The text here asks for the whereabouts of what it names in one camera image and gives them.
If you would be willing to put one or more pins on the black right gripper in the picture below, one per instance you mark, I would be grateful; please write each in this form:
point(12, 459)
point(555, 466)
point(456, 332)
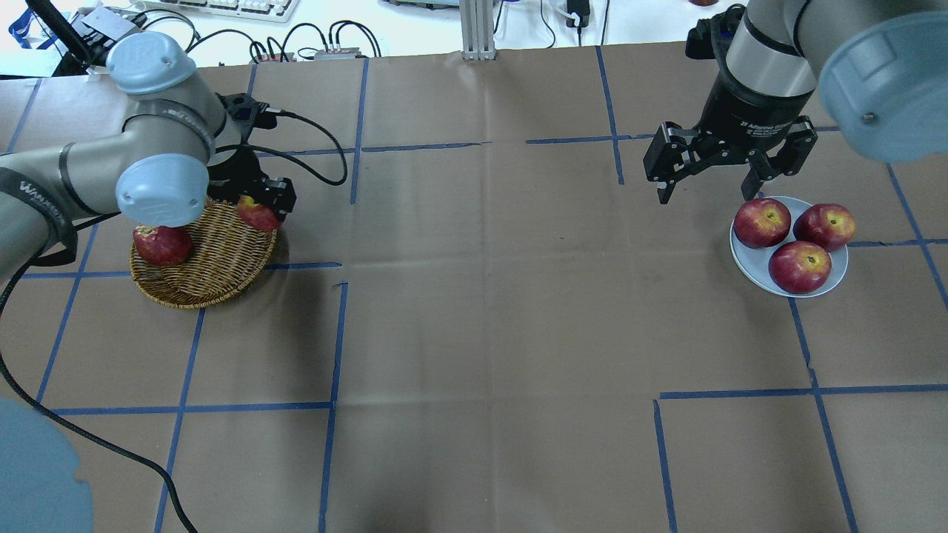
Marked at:
point(752, 107)

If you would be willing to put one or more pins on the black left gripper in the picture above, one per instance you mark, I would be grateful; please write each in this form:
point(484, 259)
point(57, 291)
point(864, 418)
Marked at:
point(235, 175)

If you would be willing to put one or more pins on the yellow red apple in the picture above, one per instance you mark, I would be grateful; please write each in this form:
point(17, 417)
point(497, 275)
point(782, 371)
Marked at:
point(257, 216)

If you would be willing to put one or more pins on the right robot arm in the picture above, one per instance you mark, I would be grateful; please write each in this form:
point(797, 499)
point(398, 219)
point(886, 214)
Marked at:
point(879, 68)

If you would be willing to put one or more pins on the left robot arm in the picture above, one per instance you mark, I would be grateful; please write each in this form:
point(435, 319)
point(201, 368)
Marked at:
point(179, 145)

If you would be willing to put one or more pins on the red apple on plate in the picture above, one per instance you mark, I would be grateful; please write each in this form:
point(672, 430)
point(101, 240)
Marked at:
point(800, 267)
point(828, 225)
point(761, 222)

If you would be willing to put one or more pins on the woven wicker basket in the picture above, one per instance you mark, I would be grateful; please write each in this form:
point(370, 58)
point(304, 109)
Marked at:
point(227, 256)

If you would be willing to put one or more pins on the light blue plate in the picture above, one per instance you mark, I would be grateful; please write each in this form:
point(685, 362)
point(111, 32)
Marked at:
point(754, 262)

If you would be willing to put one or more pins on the dark red apple in basket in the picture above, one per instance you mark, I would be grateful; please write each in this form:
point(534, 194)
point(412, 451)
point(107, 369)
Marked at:
point(163, 246)

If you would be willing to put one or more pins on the white keyboard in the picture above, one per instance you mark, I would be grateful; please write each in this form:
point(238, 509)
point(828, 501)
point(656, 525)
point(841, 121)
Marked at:
point(276, 11)

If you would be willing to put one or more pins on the aluminium frame post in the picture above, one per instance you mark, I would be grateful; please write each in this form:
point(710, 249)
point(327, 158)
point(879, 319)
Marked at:
point(477, 33)

